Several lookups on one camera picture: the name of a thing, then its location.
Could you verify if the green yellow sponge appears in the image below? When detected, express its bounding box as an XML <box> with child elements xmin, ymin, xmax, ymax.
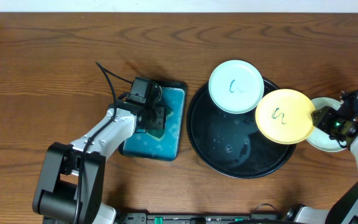
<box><xmin>147</xmin><ymin>106</ymin><xmax>173</xmax><ymax>141</ymax></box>

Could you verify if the white plate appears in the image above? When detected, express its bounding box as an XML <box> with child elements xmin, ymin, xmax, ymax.
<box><xmin>306</xmin><ymin>97</ymin><xmax>344</xmax><ymax>152</ymax></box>

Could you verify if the yellow plate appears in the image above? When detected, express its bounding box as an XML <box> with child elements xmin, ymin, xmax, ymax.
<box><xmin>255</xmin><ymin>89</ymin><xmax>315</xmax><ymax>144</ymax></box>

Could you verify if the mint green plate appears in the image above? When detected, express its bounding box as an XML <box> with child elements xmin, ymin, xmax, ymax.
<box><xmin>208</xmin><ymin>60</ymin><xmax>265</xmax><ymax>114</ymax></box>

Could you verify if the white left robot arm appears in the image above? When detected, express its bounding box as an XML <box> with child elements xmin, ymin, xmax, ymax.
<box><xmin>32</xmin><ymin>94</ymin><xmax>165</xmax><ymax>223</ymax></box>

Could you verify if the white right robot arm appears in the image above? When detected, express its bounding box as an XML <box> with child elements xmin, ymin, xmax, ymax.
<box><xmin>284</xmin><ymin>105</ymin><xmax>358</xmax><ymax>224</ymax></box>

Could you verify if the black rectangular water tray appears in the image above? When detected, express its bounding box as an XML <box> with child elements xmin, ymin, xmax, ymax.
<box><xmin>118</xmin><ymin>81</ymin><xmax>186</xmax><ymax>161</ymax></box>

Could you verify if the round black tray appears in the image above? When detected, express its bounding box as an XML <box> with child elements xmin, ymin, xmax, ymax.
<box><xmin>186</xmin><ymin>83</ymin><xmax>296</xmax><ymax>179</ymax></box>

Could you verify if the left black cable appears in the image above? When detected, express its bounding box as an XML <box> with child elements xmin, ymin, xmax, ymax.
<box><xmin>73</xmin><ymin>61</ymin><xmax>134</xmax><ymax>224</ymax></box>

